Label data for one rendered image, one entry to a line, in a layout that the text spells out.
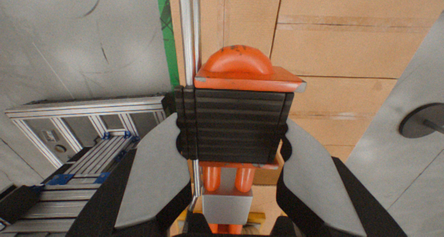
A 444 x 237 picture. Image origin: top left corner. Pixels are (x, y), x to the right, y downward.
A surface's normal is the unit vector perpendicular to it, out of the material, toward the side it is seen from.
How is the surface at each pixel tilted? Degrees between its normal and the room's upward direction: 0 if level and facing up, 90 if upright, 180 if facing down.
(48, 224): 90
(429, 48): 0
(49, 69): 0
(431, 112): 0
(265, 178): 90
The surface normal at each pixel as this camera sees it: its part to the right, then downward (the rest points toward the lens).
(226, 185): 0.04, -0.87
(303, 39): -0.01, 0.49
